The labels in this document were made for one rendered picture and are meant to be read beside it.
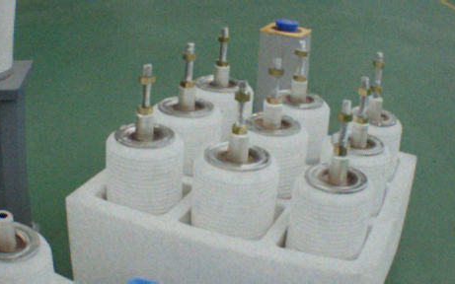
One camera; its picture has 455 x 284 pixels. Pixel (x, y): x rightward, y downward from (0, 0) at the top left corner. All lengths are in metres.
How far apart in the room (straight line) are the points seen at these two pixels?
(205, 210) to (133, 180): 0.09
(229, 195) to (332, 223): 0.12
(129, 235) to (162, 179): 0.08
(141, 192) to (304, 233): 0.20
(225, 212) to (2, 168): 0.34
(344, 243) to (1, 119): 0.48
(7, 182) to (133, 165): 0.23
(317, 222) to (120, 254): 0.25
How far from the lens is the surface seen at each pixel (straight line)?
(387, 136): 0.97
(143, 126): 0.85
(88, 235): 0.87
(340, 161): 0.77
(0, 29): 0.92
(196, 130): 0.93
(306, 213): 0.77
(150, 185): 0.84
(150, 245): 0.83
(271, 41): 1.17
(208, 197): 0.80
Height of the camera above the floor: 0.57
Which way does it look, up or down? 22 degrees down
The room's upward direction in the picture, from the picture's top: 4 degrees clockwise
